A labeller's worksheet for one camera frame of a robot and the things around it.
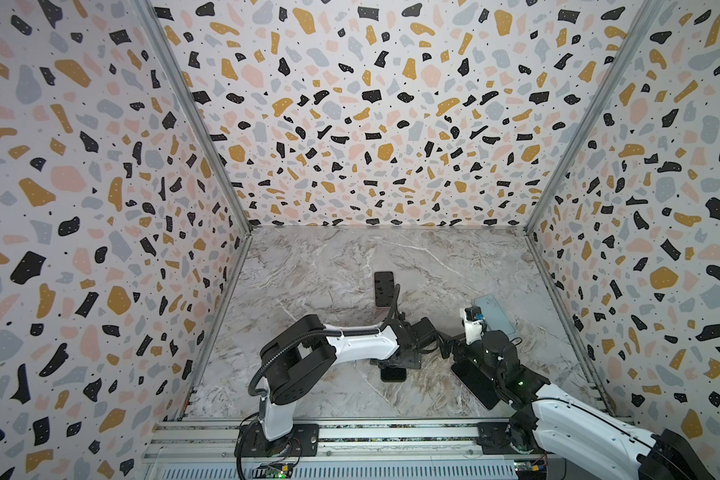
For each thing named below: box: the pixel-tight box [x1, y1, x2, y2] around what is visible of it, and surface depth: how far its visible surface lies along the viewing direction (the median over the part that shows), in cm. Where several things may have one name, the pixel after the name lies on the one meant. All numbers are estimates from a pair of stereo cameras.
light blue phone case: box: [474, 294, 516, 335], surface depth 101 cm
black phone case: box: [380, 367, 407, 383], surface depth 87 cm
